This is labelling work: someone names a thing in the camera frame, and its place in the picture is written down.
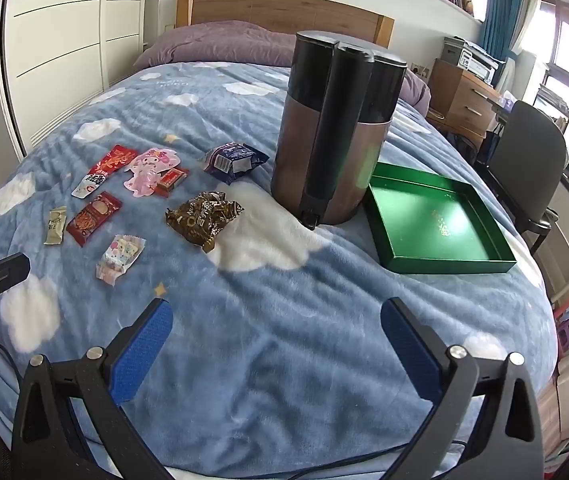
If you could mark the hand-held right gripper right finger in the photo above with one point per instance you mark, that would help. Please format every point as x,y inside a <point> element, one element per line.
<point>409,345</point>

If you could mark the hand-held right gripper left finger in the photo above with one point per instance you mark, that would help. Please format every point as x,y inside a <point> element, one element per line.
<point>144,345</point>

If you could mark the small beige snack packet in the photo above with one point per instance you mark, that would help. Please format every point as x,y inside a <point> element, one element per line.
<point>54,225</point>

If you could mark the pastel cartoon candy packet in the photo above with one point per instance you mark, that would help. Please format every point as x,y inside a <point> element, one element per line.
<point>119,257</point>

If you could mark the dark red snack packet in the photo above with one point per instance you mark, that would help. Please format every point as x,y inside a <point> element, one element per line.
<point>92,217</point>

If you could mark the green tray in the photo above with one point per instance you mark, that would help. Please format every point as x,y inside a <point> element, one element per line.
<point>429,220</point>

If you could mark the brown gold snack packet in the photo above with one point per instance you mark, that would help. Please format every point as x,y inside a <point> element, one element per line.
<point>199,220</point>

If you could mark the long red snack packet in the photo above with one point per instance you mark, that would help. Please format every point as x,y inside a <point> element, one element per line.
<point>109,162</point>

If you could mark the small red candy packet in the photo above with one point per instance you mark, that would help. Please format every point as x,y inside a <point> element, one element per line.
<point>170,180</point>

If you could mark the pink cartoon character snack packet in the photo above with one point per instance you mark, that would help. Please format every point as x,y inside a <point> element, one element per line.
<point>147,170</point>

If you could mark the dark blue snack packet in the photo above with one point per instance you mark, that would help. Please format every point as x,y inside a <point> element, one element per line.
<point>229,160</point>

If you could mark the blue cloud print blanket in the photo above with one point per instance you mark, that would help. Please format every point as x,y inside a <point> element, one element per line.
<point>264,335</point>

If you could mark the white wardrobe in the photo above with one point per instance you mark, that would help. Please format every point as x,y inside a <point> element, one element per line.
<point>64,35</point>

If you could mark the dark grey office chair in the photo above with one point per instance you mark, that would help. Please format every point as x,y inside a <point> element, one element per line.
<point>529,160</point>

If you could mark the wooden dresser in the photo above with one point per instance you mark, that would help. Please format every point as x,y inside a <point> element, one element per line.
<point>464,95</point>

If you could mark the grey printer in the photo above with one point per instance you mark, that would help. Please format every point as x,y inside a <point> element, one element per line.
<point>474,57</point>

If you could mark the teal curtain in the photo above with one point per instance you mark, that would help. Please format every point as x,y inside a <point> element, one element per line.
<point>502,15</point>

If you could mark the wooden headboard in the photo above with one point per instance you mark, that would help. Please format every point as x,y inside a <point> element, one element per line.
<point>274,10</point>

